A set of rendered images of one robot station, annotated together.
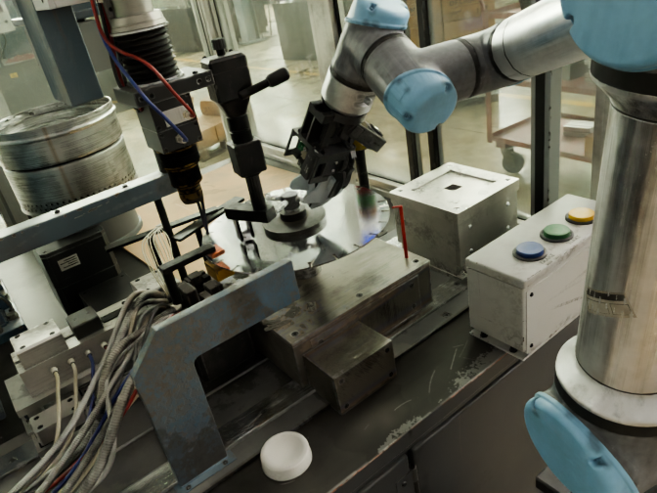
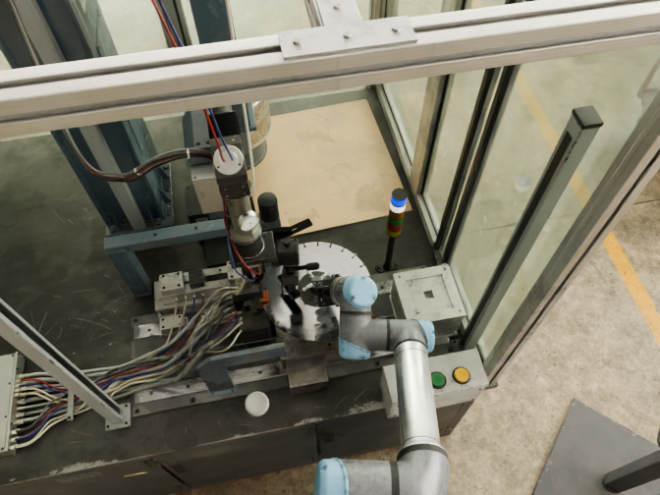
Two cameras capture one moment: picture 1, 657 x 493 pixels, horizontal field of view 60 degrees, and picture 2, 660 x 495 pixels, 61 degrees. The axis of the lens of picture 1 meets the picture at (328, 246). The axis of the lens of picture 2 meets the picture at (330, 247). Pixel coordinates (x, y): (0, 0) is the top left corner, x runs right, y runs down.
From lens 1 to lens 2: 109 cm
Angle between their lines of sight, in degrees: 33
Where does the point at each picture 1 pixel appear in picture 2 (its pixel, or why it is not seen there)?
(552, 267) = not seen: hidden behind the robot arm
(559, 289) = not seen: hidden behind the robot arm
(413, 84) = (346, 350)
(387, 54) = (347, 323)
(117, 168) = (254, 135)
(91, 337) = (196, 291)
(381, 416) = (306, 407)
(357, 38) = (343, 300)
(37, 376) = (168, 299)
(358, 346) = (311, 373)
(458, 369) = (357, 403)
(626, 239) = not seen: outside the picture
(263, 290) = (266, 353)
